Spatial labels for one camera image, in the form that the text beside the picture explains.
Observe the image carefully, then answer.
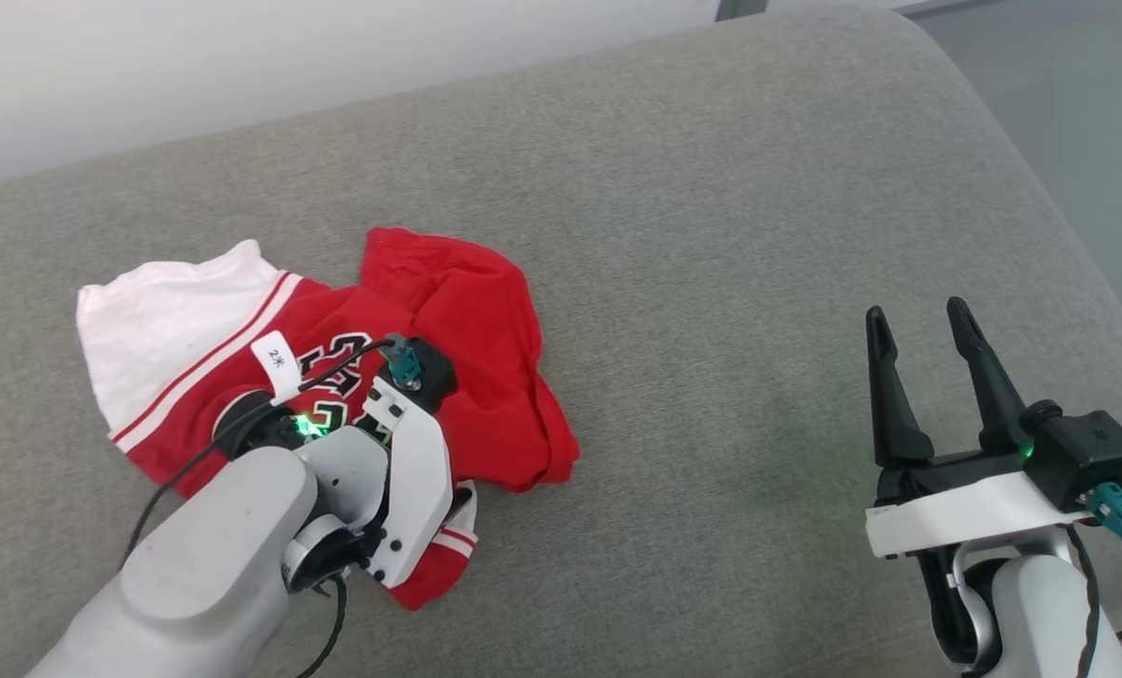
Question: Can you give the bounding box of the red and white jersey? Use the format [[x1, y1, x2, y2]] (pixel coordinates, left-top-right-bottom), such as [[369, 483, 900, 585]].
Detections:
[[76, 227, 581, 612]]

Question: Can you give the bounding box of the white cable label tag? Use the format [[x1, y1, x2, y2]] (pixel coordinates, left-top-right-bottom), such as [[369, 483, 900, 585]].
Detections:
[[250, 331, 304, 407]]

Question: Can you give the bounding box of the teal left cable connector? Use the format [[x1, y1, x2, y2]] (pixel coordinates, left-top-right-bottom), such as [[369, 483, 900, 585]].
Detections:
[[381, 333, 423, 390]]

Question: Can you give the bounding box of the grey fabric sofa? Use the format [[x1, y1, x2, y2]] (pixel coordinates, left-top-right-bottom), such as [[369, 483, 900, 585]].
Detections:
[[0, 0, 1122, 678]]

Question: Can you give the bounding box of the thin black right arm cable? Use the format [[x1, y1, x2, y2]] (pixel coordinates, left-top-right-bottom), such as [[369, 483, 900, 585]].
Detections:
[[1062, 524, 1122, 678]]

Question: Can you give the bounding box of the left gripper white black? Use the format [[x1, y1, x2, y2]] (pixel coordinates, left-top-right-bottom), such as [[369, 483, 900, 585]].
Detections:
[[213, 375, 456, 590]]

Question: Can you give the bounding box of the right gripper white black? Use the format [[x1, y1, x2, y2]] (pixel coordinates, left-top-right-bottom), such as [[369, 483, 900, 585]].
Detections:
[[864, 297, 1104, 660]]

